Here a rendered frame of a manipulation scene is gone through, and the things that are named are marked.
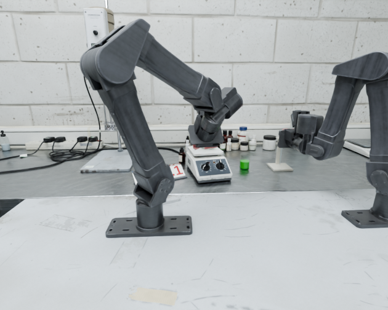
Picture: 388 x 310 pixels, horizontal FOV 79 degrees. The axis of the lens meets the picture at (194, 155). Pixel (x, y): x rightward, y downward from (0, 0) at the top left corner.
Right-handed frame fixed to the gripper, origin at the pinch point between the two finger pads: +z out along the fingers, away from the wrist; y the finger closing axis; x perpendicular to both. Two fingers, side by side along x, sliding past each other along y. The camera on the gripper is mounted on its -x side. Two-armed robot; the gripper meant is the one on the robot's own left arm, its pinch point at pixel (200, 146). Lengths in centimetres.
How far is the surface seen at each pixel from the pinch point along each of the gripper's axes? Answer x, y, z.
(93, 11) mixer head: -52, 34, -8
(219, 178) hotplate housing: 9.5, -7.0, 6.8
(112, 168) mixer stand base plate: -3.6, 31.4, 23.4
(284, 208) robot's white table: 24.6, -18.9, -8.6
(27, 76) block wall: -66, 76, 40
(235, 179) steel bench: 9.8, -13.7, 8.8
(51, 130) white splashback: -40, 67, 54
